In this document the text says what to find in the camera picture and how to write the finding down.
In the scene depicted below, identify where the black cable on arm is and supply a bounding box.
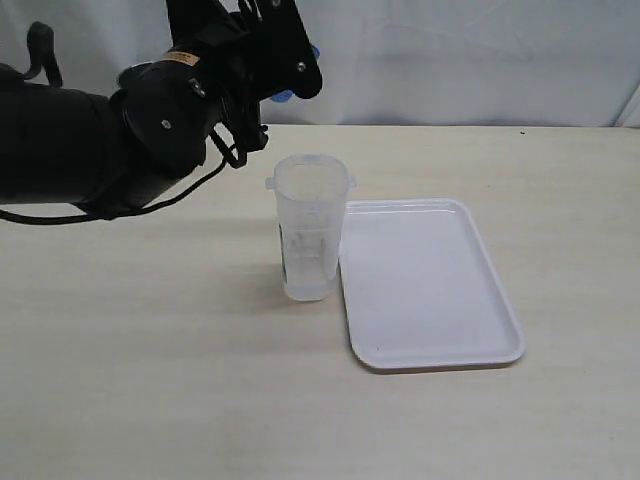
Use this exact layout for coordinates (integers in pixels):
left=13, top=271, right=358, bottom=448
left=0, top=21, right=271, bottom=226

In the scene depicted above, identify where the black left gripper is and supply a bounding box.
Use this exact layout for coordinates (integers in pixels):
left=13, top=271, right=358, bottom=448
left=166, top=1, right=323, bottom=150

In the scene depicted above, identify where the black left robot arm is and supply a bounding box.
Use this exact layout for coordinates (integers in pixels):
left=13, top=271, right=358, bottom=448
left=1, top=1, right=323, bottom=224

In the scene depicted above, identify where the white rectangular plastic tray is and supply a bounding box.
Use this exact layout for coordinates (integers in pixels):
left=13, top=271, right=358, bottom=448
left=339, top=198, right=526, bottom=373

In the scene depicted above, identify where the blue plastic lid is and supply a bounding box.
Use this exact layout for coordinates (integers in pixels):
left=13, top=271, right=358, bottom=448
left=269, top=43, right=321, bottom=105

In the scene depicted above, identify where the clear plastic tall container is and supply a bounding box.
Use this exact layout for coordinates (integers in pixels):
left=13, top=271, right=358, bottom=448
left=265, top=154, right=355, bottom=302

